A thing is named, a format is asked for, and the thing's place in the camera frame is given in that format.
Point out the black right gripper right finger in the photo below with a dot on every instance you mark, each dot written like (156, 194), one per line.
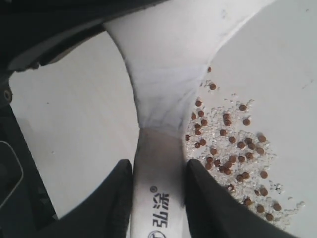
(213, 213)

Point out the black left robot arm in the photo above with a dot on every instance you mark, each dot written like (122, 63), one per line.
(48, 121)

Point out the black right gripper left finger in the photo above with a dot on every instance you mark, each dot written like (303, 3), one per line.
(104, 214)

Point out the pile of beans and grit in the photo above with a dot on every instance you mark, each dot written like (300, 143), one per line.
(239, 160)

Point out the wooden paint brush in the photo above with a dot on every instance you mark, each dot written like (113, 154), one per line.
(167, 50)

